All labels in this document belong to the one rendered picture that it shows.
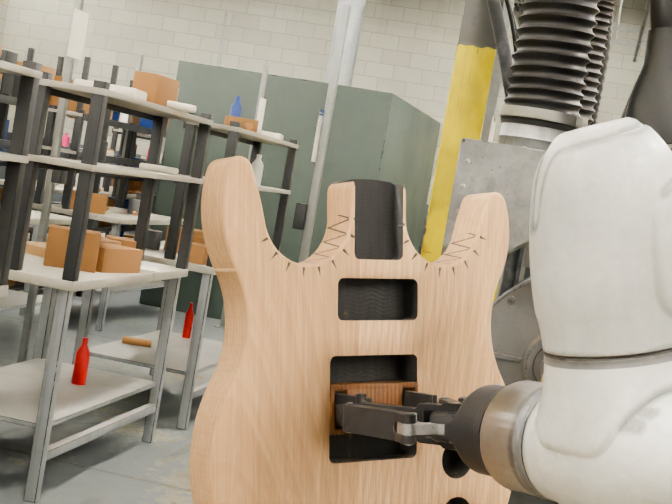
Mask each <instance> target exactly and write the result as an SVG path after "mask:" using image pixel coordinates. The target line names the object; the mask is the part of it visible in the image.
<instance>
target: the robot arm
mask: <svg viewBox="0 0 672 504"><path fill-rule="evenodd" d="M529 257H530V275H531V287H532V295H533V302H534V309H535V314H536V318H537V321H538V324H539V328H540V333H541V339H542V346H543V355H544V377H543V382H537V381H528V380H525V381H518V382H515V383H513V384H510V385H508V386H502V385H486V386H482V387H480V388H478V389H476V390H475V391H473V392H472V393H471V394H470V395H468V397H466V396H462V397H460V398H458V401H457V400H454V399H451V398H448V397H445V396H444V397H441V398H439V402H438V401H437V395H433V394H427V393H421V392H415V391H409V390H403V396H402V406H401V405H392V404H382V403H372V398H367V394H365V393H358V394H356V395H350V394H344V393H338V392H335V425H336V426H341V427H343V431H344V432H346V433H355V434H360V435H365V436H371V437H376V438H381V439H387V440H392V441H396V442H399V443H401V444H405V446H411V445H413V444H415V443H416V440H417V441H418V442H419V443H425V444H433V445H440V446H441V447H442V448H444V449H449V450H457V452H458V454H459V456H460V458H461V459H462V461H463V462H464V463H465V464H466V465H467V466H468V467H469V468H470V469H471V470H473V471H475V472H477V473H479V474H483V475H487V476H491V477H492V478H493V479H494V480H495V481H496V482H497V483H499V484H500V485H501V486H503V487H504V488H506V489H509V490H510V491H513V490H514V491H518V492H522V493H523V494H528V495H532V496H536V497H538V498H540V499H543V500H547V501H552V502H557V503H558V504H672V151H671V150H670V148H669V147H668V146H667V144H666V143H665V142H664V141H663V140H662V138H661V137H660V136H659V135H658V134H657V133H656V132H655V131H654V130H653V129H652V128H651V127H650V126H648V125H643V124H642V123H640V122H639V121H638V120H636V119H633V118H630V117H626V118H621V119H616V120H612V121H607V122H603V123H599V124H595V125H591V126H587V127H583V128H579V129H575V130H572V131H568V132H565V133H562V134H560V135H558V136H557V137H556V138H555V139H554V140H553V141H552V143H551V145H550V146H549V148H548V150H547V152H546V153H545V154H544V155H543V157H542V158H541V160H540V162H539V164H538V167H537V170H536V174H535V178H534V182H533V188H532V194H531V203H530V219H529Z"/></svg>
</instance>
